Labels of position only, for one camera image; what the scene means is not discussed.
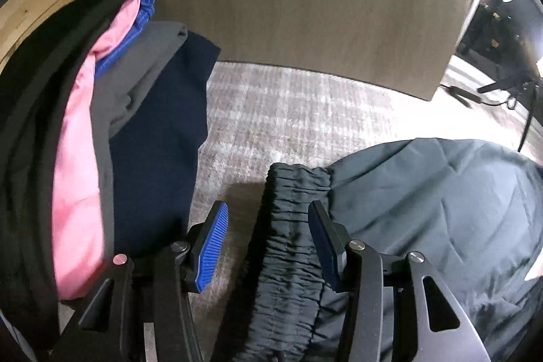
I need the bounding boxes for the yellow cardboard box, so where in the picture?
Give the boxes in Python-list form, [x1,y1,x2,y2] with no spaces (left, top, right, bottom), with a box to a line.
[0,0,88,68]

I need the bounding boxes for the black tripod stand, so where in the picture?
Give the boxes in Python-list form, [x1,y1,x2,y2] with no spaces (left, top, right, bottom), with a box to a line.
[441,69,543,154]

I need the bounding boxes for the white framed window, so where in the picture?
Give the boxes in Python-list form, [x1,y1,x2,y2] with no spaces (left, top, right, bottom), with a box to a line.
[452,0,543,91]

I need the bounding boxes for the plaid blanket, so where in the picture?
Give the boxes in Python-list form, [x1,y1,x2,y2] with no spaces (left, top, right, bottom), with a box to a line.
[57,60,543,362]

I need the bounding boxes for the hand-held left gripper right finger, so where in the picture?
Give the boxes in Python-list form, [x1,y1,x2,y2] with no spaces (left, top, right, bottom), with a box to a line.
[307,201,490,362]

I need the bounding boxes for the black garment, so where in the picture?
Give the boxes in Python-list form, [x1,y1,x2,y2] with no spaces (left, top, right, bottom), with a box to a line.
[0,0,168,354]

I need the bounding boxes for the navy garment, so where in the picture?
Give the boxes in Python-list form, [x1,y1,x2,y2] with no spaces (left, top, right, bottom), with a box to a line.
[108,31,222,261]

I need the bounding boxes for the pink garment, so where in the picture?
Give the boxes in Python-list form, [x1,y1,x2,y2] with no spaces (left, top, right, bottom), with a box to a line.
[53,0,142,300]

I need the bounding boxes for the blue striped garment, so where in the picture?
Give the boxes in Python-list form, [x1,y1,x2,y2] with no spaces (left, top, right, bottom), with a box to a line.
[94,0,156,79]

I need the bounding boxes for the dark grey pants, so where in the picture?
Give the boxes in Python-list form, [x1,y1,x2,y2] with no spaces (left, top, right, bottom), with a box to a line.
[212,137,543,362]

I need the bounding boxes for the grey garment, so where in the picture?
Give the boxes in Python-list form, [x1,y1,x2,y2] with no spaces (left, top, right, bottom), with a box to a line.
[91,20,189,256]

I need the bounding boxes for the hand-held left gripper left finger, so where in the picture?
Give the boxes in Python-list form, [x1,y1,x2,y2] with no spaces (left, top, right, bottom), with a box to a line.
[46,201,230,362]

